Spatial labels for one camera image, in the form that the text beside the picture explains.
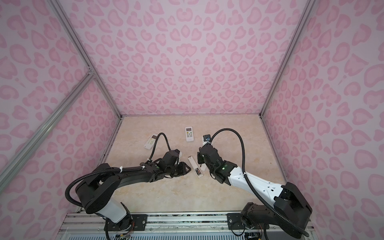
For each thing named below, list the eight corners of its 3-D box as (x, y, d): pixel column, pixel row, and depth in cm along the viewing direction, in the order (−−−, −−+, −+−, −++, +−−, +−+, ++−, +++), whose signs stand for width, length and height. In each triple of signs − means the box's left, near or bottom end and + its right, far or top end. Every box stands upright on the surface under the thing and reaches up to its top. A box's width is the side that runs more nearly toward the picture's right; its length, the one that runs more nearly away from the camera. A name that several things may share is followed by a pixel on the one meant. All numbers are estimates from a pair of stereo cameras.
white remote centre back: (184, 141, 107) (184, 139, 105) (185, 128, 115) (185, 126, 113) (193, 141, 107) (193, 139, 105) (193, 128, 115) (193, 126, 113)
